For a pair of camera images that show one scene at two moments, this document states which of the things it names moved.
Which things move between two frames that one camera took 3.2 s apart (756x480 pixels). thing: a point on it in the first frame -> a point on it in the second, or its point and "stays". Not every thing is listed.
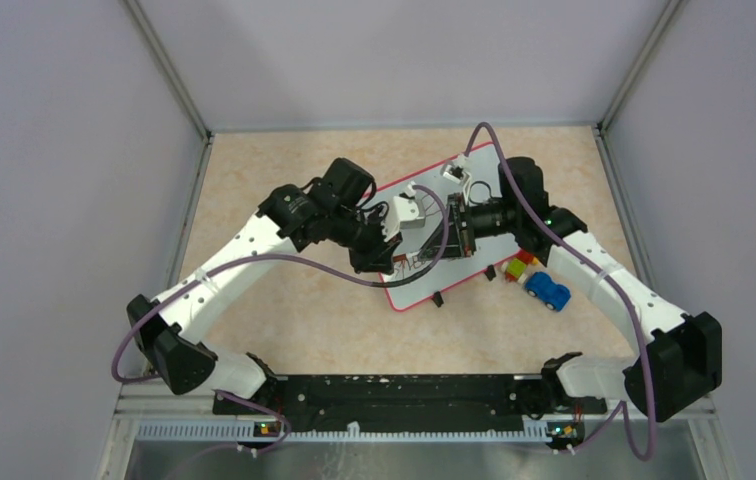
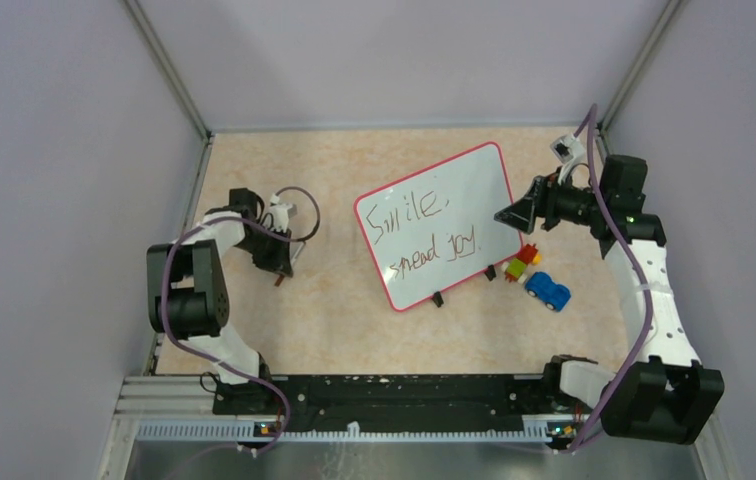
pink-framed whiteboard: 416,277 stays
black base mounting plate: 409,400 stays
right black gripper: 461,239 -> 543,195
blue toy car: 542,286 stays
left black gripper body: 354,230 -> 267,250
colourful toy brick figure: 515,268 stays
